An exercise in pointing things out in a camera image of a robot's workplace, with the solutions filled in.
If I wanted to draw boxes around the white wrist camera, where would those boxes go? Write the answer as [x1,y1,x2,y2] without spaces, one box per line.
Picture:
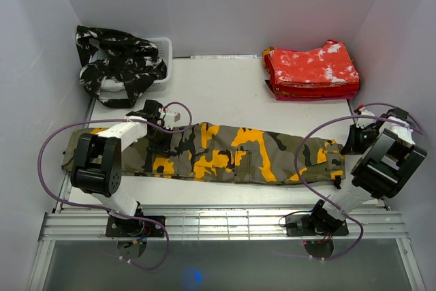
[160,108,181,130]
[354,106,377,129]

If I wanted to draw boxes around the purple cable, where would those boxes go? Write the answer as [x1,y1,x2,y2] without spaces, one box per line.
[36,101,170,271]
[277,102,425,261]

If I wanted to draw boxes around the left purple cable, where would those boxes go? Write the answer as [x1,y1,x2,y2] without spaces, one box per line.
[36,101,170,271]

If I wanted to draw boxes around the red folded trousers stack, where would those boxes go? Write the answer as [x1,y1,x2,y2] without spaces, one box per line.
[263,61,360,101]

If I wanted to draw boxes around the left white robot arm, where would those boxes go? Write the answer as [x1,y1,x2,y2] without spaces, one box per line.
[71,100,181,236]

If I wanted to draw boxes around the white plastic basket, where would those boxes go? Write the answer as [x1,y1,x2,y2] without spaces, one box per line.
[80,35,173,93]

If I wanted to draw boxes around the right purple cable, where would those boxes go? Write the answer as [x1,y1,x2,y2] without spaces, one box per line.
[277,102,425,261]

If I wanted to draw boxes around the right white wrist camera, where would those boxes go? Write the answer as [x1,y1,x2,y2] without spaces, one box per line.
[354,106,377,129]

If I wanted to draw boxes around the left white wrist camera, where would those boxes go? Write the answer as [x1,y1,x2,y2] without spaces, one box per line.
[160,108,181,130]

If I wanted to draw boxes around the aluminium rail frame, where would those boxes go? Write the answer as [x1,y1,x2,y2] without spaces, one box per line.
[39,205,409,241]

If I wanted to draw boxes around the black white camouflage trousers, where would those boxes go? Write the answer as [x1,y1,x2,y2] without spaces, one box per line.
[75,24,168,110]

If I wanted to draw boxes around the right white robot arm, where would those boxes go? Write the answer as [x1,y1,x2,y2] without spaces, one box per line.
[307,106,427,234]

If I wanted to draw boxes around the orange green camouflage trousers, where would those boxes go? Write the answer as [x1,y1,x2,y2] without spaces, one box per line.
[61,121,347,189]

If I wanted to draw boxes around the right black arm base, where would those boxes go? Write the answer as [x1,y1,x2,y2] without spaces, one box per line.
[285,213,349,236]

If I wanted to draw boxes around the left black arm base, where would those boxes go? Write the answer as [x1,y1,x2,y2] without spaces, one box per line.
[105,216,164,238]

